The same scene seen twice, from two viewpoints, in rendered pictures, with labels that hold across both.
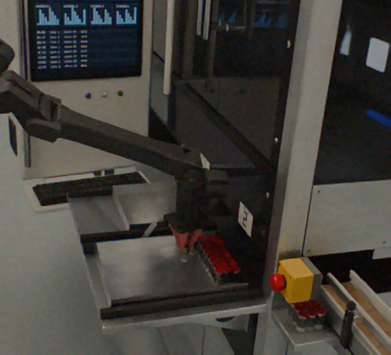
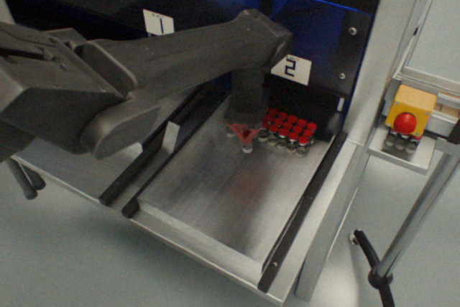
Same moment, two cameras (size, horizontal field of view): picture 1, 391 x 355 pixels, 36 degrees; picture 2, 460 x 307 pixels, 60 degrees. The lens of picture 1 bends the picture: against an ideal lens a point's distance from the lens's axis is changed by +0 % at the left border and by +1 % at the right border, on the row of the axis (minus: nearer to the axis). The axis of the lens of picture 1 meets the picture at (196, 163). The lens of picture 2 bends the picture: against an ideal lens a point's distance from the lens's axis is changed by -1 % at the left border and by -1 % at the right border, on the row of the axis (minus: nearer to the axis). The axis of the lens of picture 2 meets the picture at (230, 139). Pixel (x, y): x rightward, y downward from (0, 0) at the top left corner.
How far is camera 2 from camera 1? 106 cm
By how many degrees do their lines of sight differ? 40
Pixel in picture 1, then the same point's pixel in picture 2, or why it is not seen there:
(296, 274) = (429, 106)
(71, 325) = (25, 237)
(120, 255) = (169, 189)
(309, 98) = not seen: outside the picture
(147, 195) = not seen: hidden behind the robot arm
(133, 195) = not seen: hidden behind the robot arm
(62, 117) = (136, 71)
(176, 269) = (245, 164)
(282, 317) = (383, 147)
